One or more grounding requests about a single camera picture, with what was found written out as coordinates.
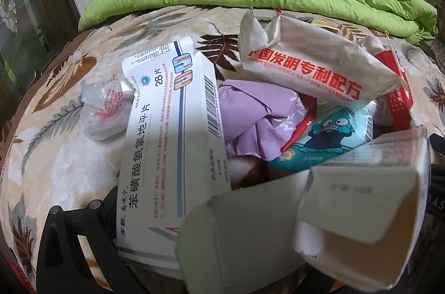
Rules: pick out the white blue-striped medicine box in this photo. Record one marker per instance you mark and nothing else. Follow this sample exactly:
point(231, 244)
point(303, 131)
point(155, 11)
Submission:
point(163, 141)

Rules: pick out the purple wrapper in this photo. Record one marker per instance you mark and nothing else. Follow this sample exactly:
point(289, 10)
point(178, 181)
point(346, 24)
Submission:
point(250, 113)

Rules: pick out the clear plastic wrapper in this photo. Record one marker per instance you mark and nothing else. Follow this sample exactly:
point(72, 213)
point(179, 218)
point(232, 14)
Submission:
point(104, 106)

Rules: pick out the narrow glass door panel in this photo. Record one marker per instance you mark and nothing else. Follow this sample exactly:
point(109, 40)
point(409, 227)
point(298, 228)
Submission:
point(21, 19)

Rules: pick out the red and white box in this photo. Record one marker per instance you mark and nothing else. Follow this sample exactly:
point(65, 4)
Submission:
point(399, 95)

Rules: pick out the white carton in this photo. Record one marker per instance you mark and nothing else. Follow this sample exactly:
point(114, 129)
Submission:
point(365, 210)

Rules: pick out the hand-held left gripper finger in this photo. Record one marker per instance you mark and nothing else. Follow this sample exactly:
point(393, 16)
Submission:
point(108, 212)

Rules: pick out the leaf-printed beige blanket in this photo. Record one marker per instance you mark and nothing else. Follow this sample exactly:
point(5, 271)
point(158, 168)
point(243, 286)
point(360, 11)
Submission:
point(69, 158)

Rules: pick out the teal cartoon packet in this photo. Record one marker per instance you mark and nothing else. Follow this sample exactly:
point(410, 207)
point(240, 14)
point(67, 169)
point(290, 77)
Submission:
point(330, 134)

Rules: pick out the white packet with red print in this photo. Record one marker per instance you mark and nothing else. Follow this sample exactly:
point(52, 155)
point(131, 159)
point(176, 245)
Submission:
point(313, 64)

